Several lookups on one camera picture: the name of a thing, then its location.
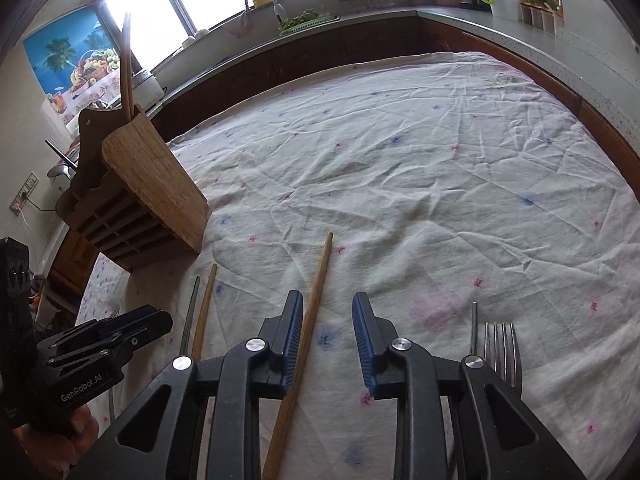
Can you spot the white wall socket strip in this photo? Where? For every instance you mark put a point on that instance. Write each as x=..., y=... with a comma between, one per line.
x=24, y=192

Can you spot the white spice jars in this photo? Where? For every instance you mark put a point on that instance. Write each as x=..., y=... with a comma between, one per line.
x=539, y=16

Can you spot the white floral tablecloth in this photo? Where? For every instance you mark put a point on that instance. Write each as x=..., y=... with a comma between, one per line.
x=400, y=185

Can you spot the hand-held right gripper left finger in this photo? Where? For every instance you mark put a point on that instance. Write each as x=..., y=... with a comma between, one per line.
x=295, y=340

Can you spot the wooden utensil holder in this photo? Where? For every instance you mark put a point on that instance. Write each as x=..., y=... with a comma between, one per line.
x=155, y=185

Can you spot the palm tree wall poster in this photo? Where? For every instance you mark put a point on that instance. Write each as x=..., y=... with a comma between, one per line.
x=70, y=60

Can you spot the metal fork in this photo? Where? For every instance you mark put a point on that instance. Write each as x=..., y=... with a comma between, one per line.
x=502, y=360

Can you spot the person's left hand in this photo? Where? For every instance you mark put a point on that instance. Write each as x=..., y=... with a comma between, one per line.
x=80, y=430

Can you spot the kitchen window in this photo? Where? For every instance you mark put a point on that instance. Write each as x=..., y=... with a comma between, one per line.
x=140, y=0

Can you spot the large white rice cooker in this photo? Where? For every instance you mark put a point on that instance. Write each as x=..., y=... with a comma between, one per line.
x=150, y=89

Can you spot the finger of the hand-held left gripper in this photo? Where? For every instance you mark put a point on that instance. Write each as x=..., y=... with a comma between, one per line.
x=145, y=322
x=85, y=360

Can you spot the grey kitchen countertop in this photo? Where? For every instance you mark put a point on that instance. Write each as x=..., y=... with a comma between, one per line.
x=525, y=40

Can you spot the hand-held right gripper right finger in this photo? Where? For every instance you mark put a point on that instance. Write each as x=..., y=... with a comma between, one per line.
x=364, y=345

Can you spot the kitchen faucet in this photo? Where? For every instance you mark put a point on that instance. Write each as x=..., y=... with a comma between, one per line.
x=262, y=2

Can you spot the green vegetable basket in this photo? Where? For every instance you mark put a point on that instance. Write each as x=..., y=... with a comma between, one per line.
x=306, y=22

